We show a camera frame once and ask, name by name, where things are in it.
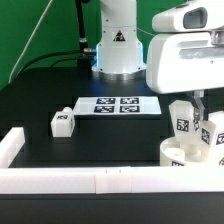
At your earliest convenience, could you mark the white U-shaped fence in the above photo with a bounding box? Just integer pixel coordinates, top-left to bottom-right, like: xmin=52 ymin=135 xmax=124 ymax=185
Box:
xmin=0 ymin=127 xmax=224 ymax=194

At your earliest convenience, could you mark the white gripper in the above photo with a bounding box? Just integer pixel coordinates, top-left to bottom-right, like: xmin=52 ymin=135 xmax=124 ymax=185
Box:
xmin=146 ymin=32 xmax=224 ymax=121

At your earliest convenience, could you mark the white round stool seat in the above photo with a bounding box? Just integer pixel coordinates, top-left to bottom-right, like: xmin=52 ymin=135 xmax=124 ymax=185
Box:
xmin=160 ymin=137 xmax=224 ymax=167

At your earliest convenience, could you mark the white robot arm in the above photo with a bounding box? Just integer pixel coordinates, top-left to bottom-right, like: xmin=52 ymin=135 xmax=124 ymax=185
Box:
xmin=92 ymin=0 xmax=224 ymax=120

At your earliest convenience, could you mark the white cable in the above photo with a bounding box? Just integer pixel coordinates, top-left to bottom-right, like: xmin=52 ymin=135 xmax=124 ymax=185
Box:
xmin=7 ymin=0 xmax=54 ymax=84

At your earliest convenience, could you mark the black cable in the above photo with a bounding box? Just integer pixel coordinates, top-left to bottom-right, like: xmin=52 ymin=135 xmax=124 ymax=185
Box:
xmin=15 ymin=49 xmax=98 ymax=78

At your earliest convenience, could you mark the white marker tag board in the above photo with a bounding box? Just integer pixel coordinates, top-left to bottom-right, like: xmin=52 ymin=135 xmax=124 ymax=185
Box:
xmin=73 ymin=96 xmax=161 ymax=115

